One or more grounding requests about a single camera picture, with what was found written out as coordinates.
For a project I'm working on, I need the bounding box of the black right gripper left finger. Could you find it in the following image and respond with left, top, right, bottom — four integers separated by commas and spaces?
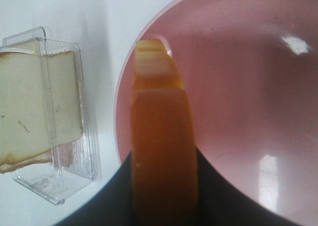
56, 154, 134, 226

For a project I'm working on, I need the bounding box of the upright toast bread slice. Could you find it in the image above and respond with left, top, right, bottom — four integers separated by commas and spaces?
0, 51, 83, 173

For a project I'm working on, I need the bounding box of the toast bread slice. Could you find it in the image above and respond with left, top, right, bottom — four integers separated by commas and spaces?
0, 51, 83, 173
131, 39, 199, 226

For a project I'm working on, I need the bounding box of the pink round plate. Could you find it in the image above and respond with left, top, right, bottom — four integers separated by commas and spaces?
115, 0, 318, 226

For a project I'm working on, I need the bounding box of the clear left plastic container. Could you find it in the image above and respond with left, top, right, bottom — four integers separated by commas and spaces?
0, 27, 96, 205

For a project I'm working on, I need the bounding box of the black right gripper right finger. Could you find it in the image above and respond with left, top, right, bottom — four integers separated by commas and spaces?
197, 151, 318, 226

